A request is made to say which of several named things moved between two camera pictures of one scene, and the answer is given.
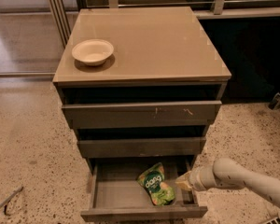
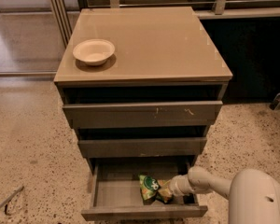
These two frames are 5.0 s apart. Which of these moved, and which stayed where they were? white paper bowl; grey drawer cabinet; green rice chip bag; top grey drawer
Moved: green rice chip bag
Stayed: grey drawer cabinet; top grey drawer; white paper bowl
